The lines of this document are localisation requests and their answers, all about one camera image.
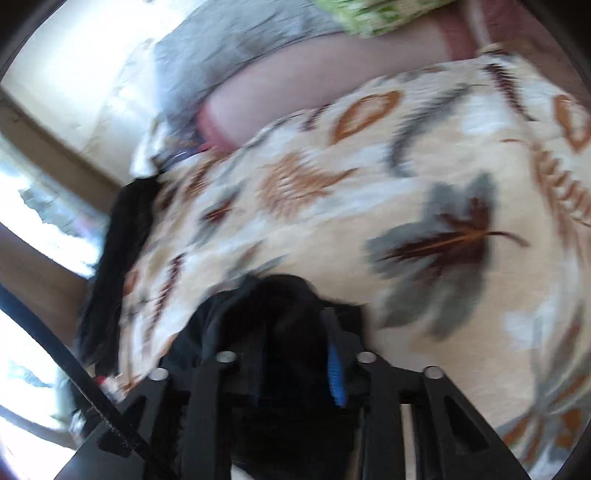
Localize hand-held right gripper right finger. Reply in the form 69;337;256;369
322;305;532;480

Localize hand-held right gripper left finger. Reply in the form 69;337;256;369
97;351;245;480

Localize black pants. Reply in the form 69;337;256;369
171;274;366;480

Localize black jacket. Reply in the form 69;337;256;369
75;178;161;376

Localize leaf print blanket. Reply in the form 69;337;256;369
111;51;591;480

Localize window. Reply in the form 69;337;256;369
0;138;103;278

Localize pink sofa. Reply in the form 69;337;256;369
194;0;573;154

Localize grey quilted cloth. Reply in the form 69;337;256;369
152;0;348;139

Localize green patterned cloth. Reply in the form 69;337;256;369
314;0;458;38

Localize black ribbed strap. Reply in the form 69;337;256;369
0;284;154;468

